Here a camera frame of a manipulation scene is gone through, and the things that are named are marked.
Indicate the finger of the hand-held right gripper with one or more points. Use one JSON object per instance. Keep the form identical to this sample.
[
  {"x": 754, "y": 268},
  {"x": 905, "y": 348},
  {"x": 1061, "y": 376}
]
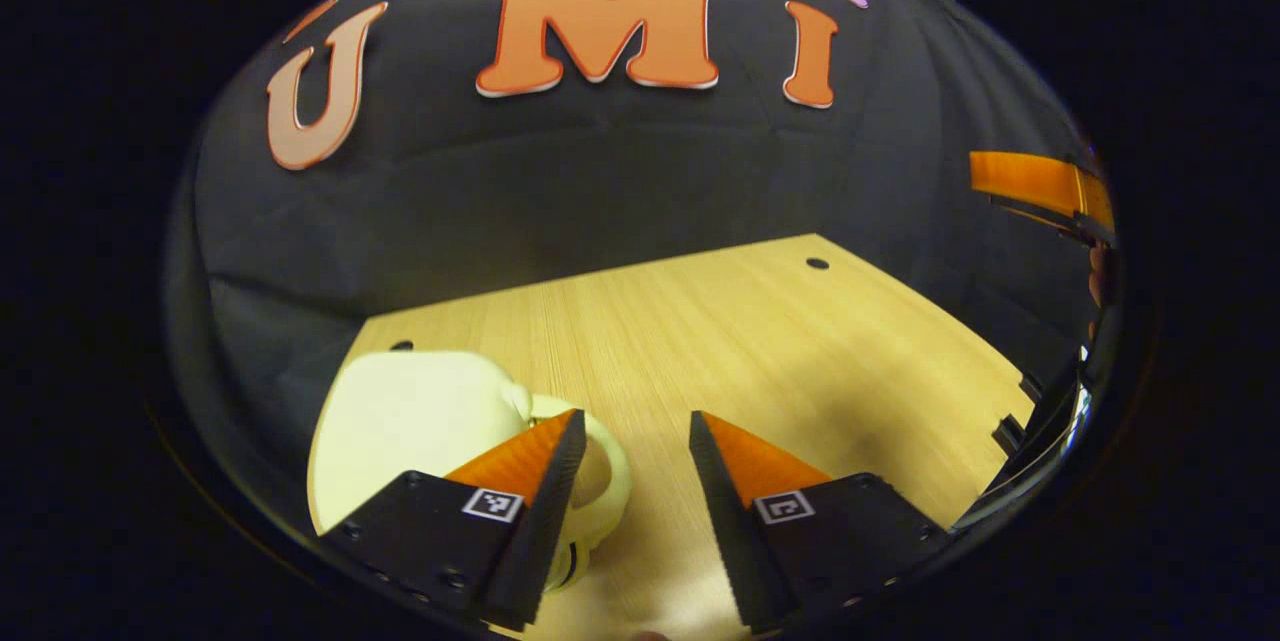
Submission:
[{"x": 1030, "y": 181}]

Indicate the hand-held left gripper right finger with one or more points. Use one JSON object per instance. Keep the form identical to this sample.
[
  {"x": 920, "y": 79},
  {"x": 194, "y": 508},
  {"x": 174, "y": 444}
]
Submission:
[{"x": 725, "y": 521}]

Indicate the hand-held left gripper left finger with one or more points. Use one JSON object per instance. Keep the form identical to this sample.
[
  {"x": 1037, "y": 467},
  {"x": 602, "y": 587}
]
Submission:
[{"x": 550, "y": 511}]

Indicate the black backdrop cloth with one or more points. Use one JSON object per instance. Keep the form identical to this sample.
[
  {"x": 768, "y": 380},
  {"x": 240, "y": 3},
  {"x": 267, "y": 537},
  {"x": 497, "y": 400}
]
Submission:
[{"x": 600, "y": 181}]

